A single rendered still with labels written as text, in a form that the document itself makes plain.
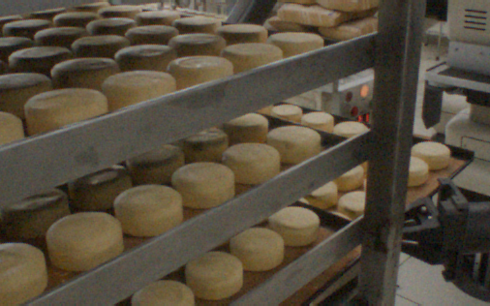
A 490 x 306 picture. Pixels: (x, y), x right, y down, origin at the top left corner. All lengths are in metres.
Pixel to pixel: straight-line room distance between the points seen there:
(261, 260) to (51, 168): 0.27
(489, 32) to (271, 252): 1.04
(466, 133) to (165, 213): 1.21
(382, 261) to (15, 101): 0.37
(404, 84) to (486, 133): 1.03
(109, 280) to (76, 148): 0.09
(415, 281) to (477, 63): 0.74
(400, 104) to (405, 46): 0.05
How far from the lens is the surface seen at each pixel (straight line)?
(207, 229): 0.42
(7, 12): 0.30
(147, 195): 0.45
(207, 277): 0.52
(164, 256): 0.40
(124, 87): 0.40
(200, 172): 0.48
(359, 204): 0.70
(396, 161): 0.56
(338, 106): 1.79
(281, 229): 0.59
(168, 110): 0.36
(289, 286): 0.53
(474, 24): 1.50
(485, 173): 1.56
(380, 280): 0.62
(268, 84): 0.43
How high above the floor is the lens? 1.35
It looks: 23 degrees down
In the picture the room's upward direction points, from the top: 1 degrees counter-clockwise
